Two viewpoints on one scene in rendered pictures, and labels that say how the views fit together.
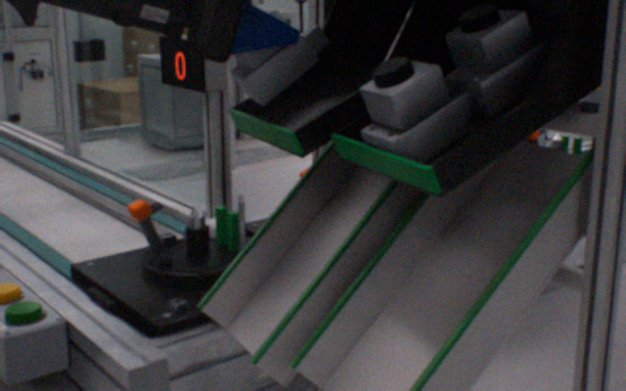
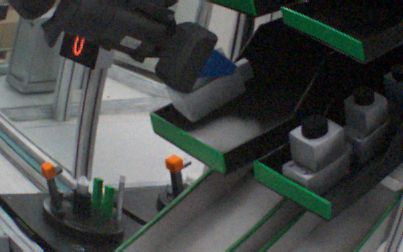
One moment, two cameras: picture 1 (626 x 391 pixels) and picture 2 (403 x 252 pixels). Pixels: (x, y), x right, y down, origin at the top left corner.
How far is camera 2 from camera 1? 27 cm
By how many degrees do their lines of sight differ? 8
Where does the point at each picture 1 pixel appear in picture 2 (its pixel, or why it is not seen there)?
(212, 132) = (87, 102)
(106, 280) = (22, 214)
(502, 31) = (375, 109)
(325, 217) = (211, 215)
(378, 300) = not seen: outside the picture
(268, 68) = (204, 92)
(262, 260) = (154, 239)
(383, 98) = (308, 146)
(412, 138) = (319, 178)
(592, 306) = not seen: outside the picture
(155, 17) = (130, 44)
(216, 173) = (84, 140)
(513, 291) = not seen: outside the picture
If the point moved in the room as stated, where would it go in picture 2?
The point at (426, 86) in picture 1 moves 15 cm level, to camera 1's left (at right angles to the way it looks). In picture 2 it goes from (334, 142) to (178, 115)
